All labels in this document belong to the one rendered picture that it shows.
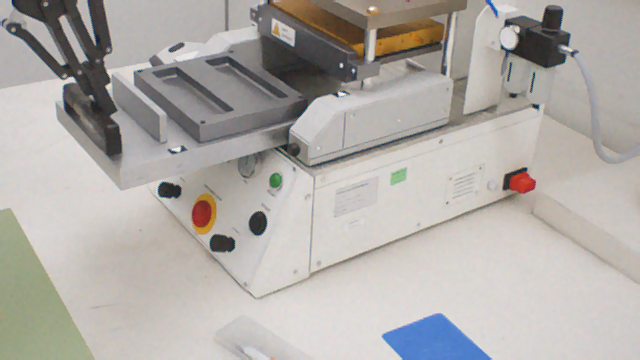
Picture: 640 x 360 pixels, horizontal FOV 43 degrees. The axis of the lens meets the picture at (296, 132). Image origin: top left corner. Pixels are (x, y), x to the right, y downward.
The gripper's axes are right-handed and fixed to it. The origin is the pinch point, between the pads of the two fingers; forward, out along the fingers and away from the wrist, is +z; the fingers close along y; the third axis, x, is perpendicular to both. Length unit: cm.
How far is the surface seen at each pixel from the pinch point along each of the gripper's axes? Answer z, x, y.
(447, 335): 36, 36, -19
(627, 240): 44, 39, -51
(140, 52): 82, -148, -48
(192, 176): 25.0, -5.9, -8.0
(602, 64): 46, 8, -85
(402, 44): 12.7, 11.0, -39.2
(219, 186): 23.7, 1.1, -9.2
